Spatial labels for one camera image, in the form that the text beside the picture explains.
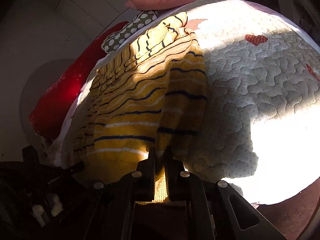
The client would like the white quilted heart blanket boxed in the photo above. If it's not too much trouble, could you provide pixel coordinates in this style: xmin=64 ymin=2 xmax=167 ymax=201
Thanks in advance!
xmin=60 ymin=0 xmax=320 ymax=200

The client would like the yellow striped knit sweater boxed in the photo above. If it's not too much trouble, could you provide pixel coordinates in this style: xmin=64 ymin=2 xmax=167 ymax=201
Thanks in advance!
xmin=72 ymin=12 xmax=208 ymax=203

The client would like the red patterned pillow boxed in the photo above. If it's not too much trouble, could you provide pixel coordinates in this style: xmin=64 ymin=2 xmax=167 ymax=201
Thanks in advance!
xmin=29 ymin=21 xmax=129 ymax=140

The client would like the person's left hand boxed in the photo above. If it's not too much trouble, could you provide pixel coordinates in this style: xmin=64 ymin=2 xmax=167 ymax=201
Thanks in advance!
xmin=30 ymin=195 xmax=64 ymax=227

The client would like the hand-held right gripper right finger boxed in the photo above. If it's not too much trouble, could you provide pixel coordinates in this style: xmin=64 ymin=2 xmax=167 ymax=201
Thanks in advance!
xmin=164 ymin=146 xmax=285 ymax=240

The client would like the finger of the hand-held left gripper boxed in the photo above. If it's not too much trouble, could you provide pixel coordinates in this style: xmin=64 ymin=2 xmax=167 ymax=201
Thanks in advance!
xmin=64 ymin=162 xmax=85 ymax=175

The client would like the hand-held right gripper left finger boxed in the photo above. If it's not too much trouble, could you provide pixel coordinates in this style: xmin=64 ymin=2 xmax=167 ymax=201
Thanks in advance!
xmin=75 ymin=146 xmax=157 ymax=240

